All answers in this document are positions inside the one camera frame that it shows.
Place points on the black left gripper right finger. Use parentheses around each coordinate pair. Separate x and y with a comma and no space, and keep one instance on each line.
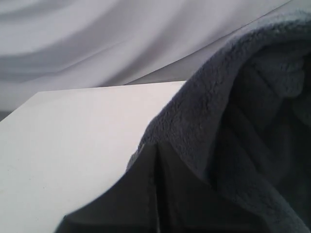
(193,206)

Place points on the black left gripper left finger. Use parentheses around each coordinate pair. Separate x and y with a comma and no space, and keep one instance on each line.
(129,206)

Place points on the blue-grey fleece towel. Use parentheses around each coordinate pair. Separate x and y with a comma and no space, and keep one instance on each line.
(242,124)

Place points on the grey backdrop cloth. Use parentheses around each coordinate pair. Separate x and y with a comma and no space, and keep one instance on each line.
(66,44)

